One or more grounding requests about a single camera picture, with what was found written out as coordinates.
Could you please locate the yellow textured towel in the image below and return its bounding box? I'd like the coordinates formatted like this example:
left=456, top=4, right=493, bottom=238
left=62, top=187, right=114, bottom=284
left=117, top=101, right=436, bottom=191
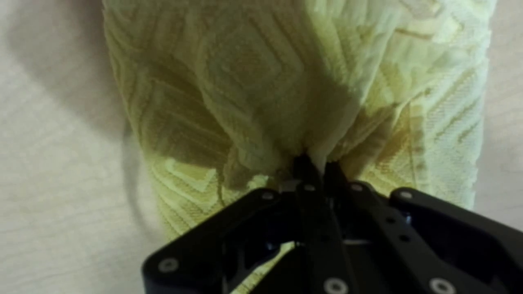
left=101, top=0, right=498, bottom=294

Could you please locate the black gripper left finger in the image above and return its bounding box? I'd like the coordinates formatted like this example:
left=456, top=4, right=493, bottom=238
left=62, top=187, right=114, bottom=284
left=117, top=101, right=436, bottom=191
left=140, top=153, right=341, bottom=294

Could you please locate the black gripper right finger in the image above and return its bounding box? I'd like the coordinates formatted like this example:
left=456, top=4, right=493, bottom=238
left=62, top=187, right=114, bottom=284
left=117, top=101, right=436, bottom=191
left=323, top=161, right=523, bottom=294

